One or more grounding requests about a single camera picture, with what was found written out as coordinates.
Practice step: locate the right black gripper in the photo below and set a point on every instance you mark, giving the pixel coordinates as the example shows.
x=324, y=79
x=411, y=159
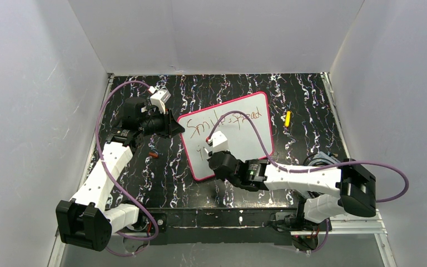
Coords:
x=216, y=162

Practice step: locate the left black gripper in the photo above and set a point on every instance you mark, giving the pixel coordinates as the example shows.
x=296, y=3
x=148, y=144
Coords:
x=166, y=123

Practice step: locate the red marker cap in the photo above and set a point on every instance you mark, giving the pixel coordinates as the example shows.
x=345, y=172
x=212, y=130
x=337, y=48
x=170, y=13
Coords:
x=154, y=155

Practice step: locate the pink framed whiteboard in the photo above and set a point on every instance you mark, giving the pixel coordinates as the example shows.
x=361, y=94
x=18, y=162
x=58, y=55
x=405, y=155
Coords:
x=242, y=140

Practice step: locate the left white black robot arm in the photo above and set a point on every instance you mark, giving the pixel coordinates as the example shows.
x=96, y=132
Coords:
x=83, y=220

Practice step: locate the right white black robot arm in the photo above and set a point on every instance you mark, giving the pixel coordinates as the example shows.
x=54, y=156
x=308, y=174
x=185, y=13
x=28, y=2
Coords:
x=346, y=187

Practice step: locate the yellow marker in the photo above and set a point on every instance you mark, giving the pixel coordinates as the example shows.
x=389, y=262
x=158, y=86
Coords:
x=287, y=119

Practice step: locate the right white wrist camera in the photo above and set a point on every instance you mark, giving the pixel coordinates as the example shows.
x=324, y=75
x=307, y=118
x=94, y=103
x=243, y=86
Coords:
x=217, y=142

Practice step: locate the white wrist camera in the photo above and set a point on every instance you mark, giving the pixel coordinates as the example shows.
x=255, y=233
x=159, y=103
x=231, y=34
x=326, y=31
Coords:
x=217, y=142
x=159, y=96

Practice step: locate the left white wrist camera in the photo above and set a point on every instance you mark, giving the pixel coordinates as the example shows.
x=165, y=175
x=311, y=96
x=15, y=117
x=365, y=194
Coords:
x=159, y=96

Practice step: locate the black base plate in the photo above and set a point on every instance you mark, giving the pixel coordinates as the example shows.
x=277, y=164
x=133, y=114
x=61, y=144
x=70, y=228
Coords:
x=228, y=225

